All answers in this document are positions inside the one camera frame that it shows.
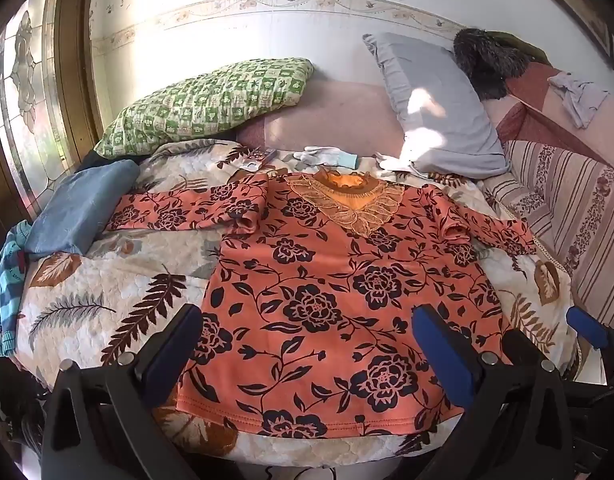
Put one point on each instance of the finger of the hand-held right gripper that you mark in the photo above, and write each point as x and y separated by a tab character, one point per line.
585	325

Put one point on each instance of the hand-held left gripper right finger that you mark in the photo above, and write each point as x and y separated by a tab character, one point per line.
446	355

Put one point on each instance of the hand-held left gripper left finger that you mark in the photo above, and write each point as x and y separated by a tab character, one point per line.
173	350

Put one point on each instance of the orange floral shirt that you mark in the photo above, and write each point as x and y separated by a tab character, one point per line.
312	285

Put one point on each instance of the leaf-print blanket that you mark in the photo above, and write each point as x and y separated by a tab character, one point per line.
112	270

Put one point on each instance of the striped floral quilt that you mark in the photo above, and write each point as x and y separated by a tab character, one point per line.
577	200

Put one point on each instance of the blue folded cloth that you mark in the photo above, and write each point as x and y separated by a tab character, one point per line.
77	210

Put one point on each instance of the teal striped garment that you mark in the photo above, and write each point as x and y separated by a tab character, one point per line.
4	280

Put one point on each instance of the small printed packet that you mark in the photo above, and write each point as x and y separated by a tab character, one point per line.
254	162

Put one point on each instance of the light grey cloth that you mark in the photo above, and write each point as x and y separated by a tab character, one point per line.
579	97

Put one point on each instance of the green checked pillow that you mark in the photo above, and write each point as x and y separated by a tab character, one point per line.
202	100

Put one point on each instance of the pink striped pillow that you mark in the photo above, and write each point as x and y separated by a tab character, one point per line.
337	110

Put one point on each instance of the dark fur garment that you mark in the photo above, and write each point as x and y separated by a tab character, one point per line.
487	65

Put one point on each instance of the grey pillow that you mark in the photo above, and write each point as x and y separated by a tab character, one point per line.
427	75

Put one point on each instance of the olive green garment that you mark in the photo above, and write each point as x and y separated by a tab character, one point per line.
519	42

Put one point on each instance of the stained-glass window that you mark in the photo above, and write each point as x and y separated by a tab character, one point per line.
29	85

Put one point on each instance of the wooden door frame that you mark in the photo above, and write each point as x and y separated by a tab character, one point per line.
74	60

